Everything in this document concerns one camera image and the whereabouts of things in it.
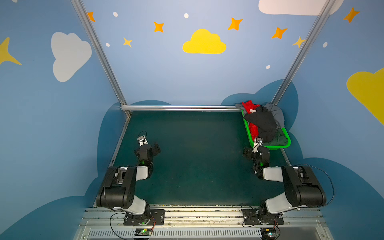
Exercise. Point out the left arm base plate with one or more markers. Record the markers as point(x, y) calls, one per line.
point(150, 216)

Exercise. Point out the green plastic basket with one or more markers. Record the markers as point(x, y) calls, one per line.
point(266, 144)

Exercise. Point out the left controller board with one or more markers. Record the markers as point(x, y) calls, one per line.
point(143, 232)

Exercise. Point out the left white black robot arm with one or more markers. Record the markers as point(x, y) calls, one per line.
point(119, 184)

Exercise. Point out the front aluminium rail bed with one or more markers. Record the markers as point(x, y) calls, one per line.
point(202, 223)

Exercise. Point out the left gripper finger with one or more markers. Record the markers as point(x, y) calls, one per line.
point(137, 153)
point(156, 149)

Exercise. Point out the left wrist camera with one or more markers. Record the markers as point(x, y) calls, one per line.
point(142, 140)

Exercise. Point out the red t shirt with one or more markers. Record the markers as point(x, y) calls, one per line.
point(250, 117)

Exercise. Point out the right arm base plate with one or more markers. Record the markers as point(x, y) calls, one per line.
point(252, 217)

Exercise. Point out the grey t shirt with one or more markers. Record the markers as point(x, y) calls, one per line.
point(276, 112)

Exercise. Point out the table rail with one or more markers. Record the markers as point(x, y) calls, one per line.
point(285, 157)
point(109, 141)

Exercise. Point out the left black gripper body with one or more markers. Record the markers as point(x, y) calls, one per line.
point(151, 150)

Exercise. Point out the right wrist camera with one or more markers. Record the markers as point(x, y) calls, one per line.
point(257, 143)

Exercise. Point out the left aluminium frame post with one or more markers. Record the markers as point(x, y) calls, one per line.
point(87, 24)

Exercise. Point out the black t shirt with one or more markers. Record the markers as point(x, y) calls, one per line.
point(266, 124)

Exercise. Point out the left side table rail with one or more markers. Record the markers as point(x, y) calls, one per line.
point(109, 141)

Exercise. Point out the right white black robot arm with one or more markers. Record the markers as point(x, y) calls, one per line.
point(302, 189)

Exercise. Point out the right controller board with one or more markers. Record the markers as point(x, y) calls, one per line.
point(269, 233)

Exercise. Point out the controller board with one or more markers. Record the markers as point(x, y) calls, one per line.
point(269, 233)
point(143, 232)

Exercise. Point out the dark green t shirt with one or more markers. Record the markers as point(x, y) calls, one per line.
point(280, 139)

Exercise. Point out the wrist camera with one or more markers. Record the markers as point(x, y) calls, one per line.
point(257, 143)
point(142, 140)

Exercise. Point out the right aluminium frame post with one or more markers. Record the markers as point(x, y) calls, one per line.
point(304, 50)

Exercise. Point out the right side table rail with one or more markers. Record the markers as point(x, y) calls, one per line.
point(285, 157)

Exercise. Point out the back aluminium frame rail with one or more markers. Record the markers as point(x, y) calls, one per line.
point(172, 108)

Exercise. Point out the aluminium frame post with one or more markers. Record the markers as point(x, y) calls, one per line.
point(87, 24)
point(304, 50)

